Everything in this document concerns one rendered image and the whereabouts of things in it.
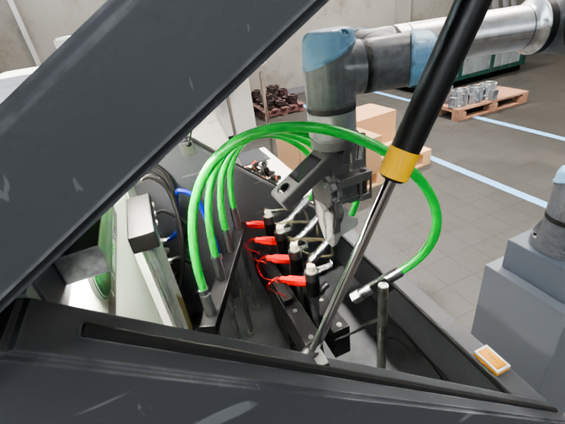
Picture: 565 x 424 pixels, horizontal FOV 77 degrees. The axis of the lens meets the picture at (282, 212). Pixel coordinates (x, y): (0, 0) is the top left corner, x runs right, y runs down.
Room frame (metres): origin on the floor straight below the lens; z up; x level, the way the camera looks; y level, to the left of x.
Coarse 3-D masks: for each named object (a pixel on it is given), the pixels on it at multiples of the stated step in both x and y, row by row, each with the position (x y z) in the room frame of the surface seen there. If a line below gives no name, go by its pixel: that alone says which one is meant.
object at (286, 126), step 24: (240, 144) 0.44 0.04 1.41; (360, 144) 0.43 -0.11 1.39; (192, 192) 0.46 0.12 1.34; (432, 192) 0.42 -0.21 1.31; (192, 216) 0.45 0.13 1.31; (432, 216) 0.42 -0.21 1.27; (192, 240) 0.45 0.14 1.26; (432, 240) 0.41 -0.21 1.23; (192, 264) 0.46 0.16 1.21; (408, 264) 0.42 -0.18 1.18
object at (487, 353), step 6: (486, 348) 0.41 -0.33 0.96; (474, 354) 0.40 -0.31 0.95; (486, 354) 0.39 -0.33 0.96; (492, 354) 0.39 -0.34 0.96; (480, 360) 0.39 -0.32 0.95; (492, 360) 0.38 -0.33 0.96; (498, 360) 0.38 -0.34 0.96; (486, 366) 0.38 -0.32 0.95; (498, 366) 0.37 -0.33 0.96; (492, 372) 0.37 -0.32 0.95
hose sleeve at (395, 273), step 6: (390, 270) 0.43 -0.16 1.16; (396, 270) 0.42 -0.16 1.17; (384, 276) 0.43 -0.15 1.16; (390, 276) 0.42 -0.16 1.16; (396, 276) 0.42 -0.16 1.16; (402, 276) 0.42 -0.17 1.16; (372, 282) 0.43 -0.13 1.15; (390, 282) 0.42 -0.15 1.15; (360, 288) 0.44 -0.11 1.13; (366, 288) 0.43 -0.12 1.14; (360, 294) 0.42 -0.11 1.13; (366, 294) 0.42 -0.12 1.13
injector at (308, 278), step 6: (318, 270) 0.52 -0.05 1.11; (306, 276) 0.51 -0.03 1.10; (312, 276) 0.51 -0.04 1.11; (318, 276) 0.51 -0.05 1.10; (306, 282) 0.52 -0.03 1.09; (312, 282) 0.51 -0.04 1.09; (318, 282) 0.51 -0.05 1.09; (324, 282) 0.53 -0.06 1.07; (306, 288) 0.52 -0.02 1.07; (312, 288) 0.51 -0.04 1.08; (318, 288) 0.51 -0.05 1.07; (324, 288) 0.52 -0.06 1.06; (312, 294) 0.51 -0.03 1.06; (318, 294) 0.51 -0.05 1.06; (312, 300) 0.51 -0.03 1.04; (318, 300) 0.52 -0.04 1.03; (312, 306) 0.52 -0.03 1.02; (318, 306) 0.51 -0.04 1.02; (312, 312) 0.52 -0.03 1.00; (318, 312) 0.51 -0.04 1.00; (312, 318) 0.52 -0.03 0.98; (318, 318) 0.51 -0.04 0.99; (318, 324) 0.51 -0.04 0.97
